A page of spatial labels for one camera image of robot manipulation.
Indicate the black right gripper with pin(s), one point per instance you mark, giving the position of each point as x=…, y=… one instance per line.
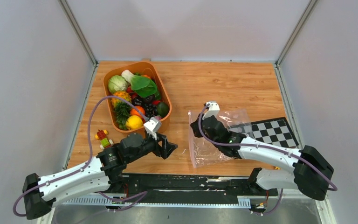
x=196, y=127

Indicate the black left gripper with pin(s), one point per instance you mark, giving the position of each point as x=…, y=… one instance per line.
x=169, y=148

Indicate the clear zip top bag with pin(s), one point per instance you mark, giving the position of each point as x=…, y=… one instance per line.
x=203, y=153

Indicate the green bok choy toy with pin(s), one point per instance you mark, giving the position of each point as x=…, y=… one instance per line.
x=142, y=86

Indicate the pale green cabbage toy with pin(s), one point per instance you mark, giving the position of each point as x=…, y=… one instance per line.
x=117, y=83

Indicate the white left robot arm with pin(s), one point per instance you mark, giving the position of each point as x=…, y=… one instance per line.
x=42, y=193

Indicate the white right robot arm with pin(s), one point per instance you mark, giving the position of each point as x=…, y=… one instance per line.
x=304, y=169

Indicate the green avocado toy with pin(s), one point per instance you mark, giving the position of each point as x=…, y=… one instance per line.
x=162, y=109

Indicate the black grape bunch toy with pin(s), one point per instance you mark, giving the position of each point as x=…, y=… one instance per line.
x=150, y=110

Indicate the yellow lemon toy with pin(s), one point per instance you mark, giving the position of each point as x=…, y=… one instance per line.
x=134, y=122

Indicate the red chili toy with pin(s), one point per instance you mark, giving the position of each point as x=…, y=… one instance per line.
x=155, y=102

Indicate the orange fruit toy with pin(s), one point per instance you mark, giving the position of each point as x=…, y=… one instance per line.
x=138, y=111

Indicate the toy pineapple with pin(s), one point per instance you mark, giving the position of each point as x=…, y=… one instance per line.
x=121, y=109

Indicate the black white checkerboard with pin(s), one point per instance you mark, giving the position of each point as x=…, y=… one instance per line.
x=275, y=131

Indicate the colourful toy block stack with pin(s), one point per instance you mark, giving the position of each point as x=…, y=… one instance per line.
x=102, y=136

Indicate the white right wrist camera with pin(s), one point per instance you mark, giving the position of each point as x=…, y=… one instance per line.
x=212, y=109

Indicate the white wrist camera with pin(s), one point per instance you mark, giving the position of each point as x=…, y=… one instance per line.
x=212, y=109
x=152, y=126

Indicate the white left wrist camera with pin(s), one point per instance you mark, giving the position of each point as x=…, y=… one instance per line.
x=152, y=126

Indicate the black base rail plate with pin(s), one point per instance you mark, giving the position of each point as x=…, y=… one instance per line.
x=189, y=188

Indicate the white slotted cable duct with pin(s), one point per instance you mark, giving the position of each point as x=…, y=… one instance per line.
x=242, y=203

